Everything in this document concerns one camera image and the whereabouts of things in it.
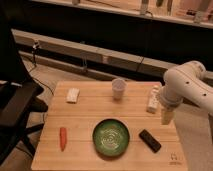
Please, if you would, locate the white sponge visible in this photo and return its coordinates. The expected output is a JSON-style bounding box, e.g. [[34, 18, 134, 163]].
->
[[66, 88, 80, 103]]

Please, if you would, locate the black cable on floor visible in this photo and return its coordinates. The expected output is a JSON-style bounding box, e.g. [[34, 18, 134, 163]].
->
[[19, 41, 55, 97]]

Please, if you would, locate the black office chair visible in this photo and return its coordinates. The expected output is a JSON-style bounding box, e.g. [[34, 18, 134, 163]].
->
[[0, 9, 48, 166]]

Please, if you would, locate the green bowl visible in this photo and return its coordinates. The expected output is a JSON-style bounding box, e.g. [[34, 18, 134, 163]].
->
[[92, 118, 130, 157]]

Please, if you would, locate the white bottle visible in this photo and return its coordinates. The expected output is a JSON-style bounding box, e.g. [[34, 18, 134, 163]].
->
[[146, 85, 159, 114]]

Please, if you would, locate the orange carrot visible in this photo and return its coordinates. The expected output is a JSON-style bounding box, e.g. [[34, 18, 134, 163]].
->
[[60, 127, 67, 151]]

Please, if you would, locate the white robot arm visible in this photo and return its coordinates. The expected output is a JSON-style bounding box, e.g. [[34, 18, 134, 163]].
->
[[157, 61, 213, 125]]

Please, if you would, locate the translucent plastic cup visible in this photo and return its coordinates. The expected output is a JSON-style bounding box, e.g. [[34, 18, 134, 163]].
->
[[112, 78, 126, 100]]

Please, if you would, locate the black eraser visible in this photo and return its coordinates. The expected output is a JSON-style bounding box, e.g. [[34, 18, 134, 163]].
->
[[139, 129, 161, 153]]

